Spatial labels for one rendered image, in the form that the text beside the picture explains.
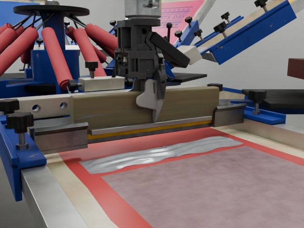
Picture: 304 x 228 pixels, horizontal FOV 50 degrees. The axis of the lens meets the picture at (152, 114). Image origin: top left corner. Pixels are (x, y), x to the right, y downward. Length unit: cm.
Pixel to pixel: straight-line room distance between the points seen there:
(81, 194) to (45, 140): 15
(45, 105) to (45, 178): 40
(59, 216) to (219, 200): 23
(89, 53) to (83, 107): 61
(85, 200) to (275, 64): 268
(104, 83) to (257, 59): 236
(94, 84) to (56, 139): 36
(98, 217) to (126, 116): 28
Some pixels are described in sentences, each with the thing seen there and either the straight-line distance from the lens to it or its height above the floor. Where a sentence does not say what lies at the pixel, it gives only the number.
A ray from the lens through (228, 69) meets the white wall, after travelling 344.
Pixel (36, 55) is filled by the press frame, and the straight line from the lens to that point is 143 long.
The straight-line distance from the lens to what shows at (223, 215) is 45.
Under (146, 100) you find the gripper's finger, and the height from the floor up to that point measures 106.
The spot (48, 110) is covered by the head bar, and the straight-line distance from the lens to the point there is 86.
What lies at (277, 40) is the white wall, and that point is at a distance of 303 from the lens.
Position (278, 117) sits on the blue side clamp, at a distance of 83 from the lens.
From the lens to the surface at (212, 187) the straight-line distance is 52.
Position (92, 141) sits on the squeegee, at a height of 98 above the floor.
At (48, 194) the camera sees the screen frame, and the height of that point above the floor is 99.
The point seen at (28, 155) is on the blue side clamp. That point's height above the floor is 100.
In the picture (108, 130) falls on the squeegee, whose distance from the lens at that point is 65.
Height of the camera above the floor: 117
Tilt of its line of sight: 12 degrees down
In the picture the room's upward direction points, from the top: straight up
